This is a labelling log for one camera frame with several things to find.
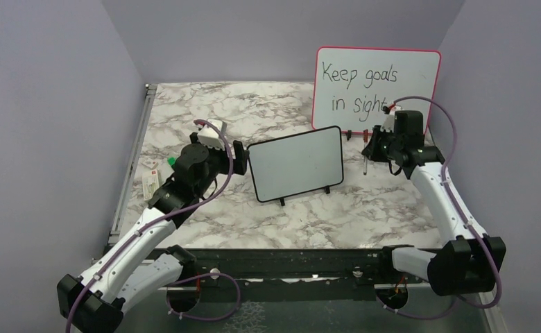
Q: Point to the aluminium rail left table edge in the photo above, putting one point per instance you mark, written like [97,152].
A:
[120,210]

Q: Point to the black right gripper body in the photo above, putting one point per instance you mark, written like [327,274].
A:
[383,146]

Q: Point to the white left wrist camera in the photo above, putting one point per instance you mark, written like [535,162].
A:
[211,132]

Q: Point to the white eraser box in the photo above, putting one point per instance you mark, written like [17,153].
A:
[151,182]

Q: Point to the small black-framed whiteboard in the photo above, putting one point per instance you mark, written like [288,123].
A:
[295,164]

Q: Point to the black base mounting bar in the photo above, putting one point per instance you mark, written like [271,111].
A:
[271,275]

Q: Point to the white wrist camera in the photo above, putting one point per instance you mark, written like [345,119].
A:
[211,132]
[389,122]

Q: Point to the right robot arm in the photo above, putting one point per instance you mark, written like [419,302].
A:
[470,258]

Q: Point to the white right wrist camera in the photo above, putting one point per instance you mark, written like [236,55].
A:
[389,122]

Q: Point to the small white red card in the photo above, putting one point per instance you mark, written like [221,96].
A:
[149,162]

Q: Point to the large pink-framed whiteboard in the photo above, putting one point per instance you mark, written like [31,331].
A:
[352,84]

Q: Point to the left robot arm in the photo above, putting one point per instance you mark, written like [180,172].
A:
[99,298]

